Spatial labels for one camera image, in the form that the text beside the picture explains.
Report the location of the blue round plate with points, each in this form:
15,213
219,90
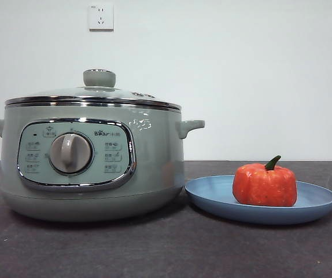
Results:
212,197

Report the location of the pale green electric steamer pot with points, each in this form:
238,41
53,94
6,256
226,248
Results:
157,162

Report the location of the orange pumpkin with green stem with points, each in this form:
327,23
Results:
264,185

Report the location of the white wall socket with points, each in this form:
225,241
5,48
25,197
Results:
101,17

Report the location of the glass lid with green knob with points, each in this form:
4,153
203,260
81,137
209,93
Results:
99,77

